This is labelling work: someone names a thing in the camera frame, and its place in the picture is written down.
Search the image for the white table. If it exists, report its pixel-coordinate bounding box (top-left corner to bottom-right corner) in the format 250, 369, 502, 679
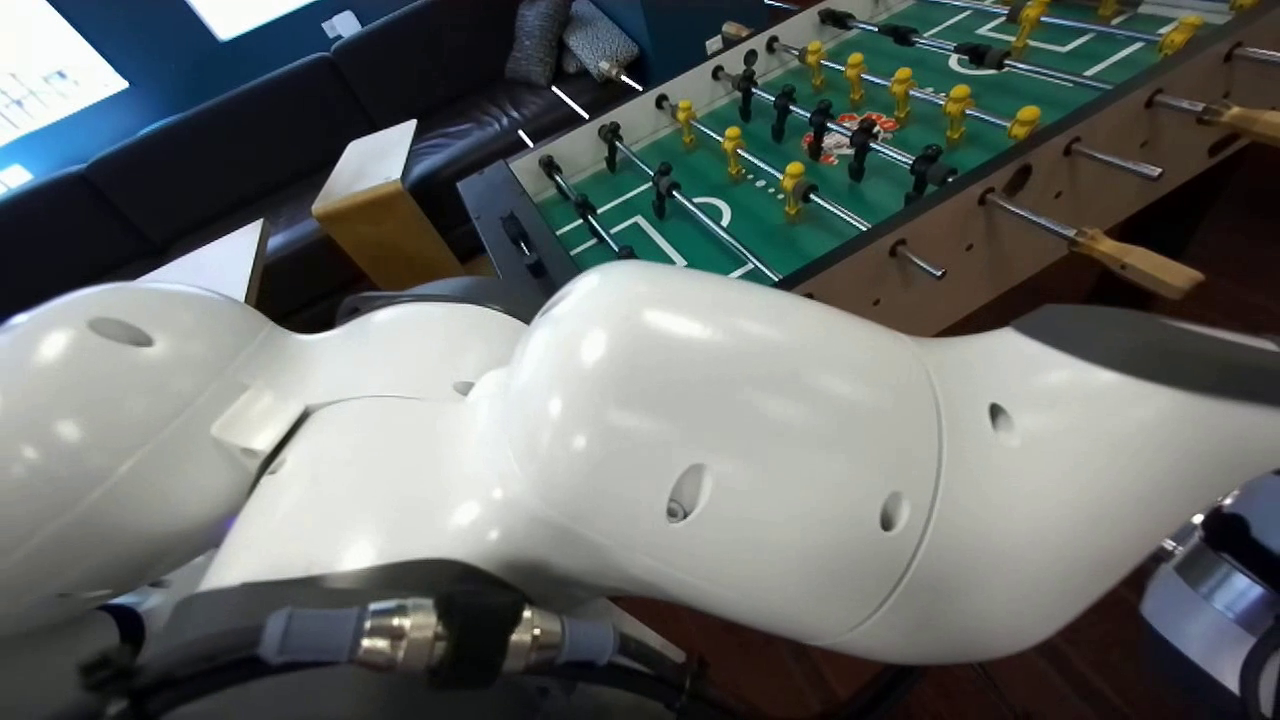
132, 215, 272, 309

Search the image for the black leather sofa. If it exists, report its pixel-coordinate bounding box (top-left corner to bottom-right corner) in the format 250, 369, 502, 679
0, 0, 644, 334

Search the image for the dark grey pillow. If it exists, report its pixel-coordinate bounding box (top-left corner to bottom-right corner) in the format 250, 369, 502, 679
502, 0, 580, 88

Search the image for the light grey pillow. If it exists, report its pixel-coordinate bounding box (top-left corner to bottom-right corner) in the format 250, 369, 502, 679
563, 0, 650, 79

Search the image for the large white poster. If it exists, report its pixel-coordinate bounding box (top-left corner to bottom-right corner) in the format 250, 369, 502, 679
0, 0, 132, 153

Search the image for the small white card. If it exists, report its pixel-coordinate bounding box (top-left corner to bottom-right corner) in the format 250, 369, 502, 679
317, 8, 369, 43

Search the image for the cardboard box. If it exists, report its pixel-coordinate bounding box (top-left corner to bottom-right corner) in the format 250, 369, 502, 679
308, 114, 502, 309

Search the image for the foosball rod with yellow players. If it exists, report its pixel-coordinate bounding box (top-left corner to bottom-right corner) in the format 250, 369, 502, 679
762, 36, 1169, 183
1005, 0, 1280, 70
652, 90, 953, 283

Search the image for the grey cable with metal connector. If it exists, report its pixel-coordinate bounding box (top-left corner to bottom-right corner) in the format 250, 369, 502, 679
76, 563, 695, 720

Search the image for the foosball table with green field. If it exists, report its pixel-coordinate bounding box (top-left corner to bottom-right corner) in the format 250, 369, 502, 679
457, 0, 1280, 340

